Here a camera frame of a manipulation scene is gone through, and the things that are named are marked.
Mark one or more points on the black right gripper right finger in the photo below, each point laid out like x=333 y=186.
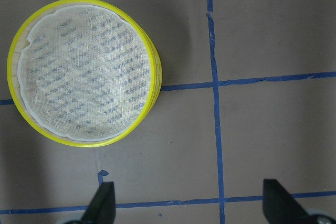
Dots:
x=279 y=206

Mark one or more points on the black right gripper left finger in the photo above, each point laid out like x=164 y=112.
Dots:
x=102 y=208

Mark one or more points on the yellow steamer layer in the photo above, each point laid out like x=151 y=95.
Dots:
x=83 y=73

